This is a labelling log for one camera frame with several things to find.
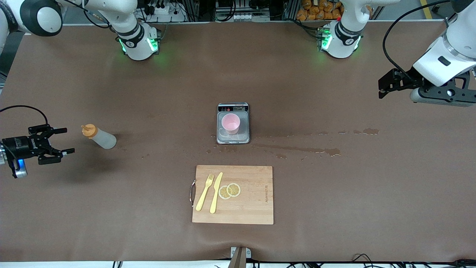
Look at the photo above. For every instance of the wooden cutting board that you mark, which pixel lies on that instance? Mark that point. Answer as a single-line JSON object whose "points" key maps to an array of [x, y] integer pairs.
{"points": [[253, 208]]}

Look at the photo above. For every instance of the aluminium frame post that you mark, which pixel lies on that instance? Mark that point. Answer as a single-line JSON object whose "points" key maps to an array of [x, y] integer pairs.
{"points": [[450, 24]]}

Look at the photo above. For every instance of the yellow plastic fork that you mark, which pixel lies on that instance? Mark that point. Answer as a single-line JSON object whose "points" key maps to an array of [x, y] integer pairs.
{"points": [[203, 195]]}

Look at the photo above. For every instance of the yellow plastic knife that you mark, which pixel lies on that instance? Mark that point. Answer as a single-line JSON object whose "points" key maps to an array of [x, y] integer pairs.
{"points": [[214, 201]]}

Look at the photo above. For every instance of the lemon slice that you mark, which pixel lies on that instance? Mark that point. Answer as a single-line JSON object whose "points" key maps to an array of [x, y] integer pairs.
{"points": [[234, 190]]}

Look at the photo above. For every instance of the translucent sauce bottle orange cap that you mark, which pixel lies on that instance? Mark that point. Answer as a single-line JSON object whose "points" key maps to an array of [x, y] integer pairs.
{"points": [[104, 139]]}

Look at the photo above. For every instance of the metal table edge bracket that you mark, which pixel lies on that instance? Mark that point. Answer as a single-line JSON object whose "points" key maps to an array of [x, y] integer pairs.
{"points": [[240, 257]]}

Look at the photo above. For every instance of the white power strip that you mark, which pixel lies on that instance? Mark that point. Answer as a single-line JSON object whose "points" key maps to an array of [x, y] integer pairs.
{"points": [[251, 17], [165, 10]]}

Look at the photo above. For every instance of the pink cup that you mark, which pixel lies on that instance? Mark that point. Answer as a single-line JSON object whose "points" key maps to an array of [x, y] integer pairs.
{"points": [[230, 124]]}

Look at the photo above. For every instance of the brown table mat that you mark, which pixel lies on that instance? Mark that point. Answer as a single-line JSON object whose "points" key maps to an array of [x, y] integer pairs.
{"points": [[111, 204]]}

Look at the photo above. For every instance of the silver digital kitchen scale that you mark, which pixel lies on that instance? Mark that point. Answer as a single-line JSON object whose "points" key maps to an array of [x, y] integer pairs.
{"points": [[243, 138]]}

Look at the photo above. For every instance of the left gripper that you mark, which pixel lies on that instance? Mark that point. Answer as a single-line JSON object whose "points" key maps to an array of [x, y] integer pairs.
{"points": [[404, 80]]}

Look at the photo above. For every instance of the orange snack bags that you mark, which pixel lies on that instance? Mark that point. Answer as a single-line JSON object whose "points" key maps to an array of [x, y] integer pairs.
{"points": [[319, 13]]}

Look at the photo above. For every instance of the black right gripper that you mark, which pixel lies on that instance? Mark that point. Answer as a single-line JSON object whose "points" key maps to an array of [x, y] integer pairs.
{"points": [[20, 146]]}

